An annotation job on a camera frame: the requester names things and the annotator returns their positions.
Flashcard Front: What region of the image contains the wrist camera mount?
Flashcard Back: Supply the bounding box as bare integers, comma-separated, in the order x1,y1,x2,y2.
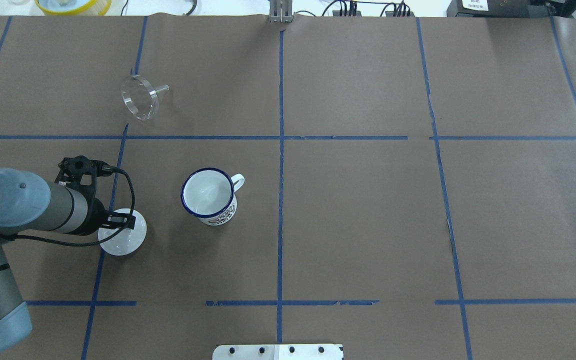
54,155,114,199

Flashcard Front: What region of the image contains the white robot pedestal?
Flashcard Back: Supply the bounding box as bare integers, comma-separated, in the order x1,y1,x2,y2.
212,343,345,360

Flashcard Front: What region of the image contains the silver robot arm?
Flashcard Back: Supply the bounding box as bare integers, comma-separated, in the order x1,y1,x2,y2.
0,157,138,352

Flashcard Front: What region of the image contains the black computer box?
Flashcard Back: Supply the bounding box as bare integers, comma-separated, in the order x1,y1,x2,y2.
446,0,576,19

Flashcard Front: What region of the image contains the aluminium frame post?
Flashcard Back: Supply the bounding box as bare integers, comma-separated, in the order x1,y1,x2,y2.
269,0,294,23

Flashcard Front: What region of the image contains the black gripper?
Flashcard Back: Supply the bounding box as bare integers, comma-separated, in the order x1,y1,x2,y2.
84,198,137,236

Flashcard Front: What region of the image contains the clear glass funnel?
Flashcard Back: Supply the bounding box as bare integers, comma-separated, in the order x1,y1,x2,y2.
119,74,170,122

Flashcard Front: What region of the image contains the white enamel mug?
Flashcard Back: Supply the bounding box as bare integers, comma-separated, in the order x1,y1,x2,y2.
179,167,246,227

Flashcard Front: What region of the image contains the yellow rimmed bowl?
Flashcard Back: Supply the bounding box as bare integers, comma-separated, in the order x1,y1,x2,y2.
34,0,112,16

